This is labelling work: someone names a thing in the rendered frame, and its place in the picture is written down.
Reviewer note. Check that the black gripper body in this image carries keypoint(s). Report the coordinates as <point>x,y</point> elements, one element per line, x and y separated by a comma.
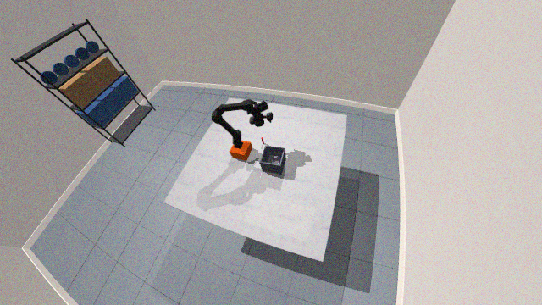
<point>268,116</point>

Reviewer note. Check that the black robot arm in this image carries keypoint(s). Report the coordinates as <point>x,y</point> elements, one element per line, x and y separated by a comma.
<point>246,105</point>

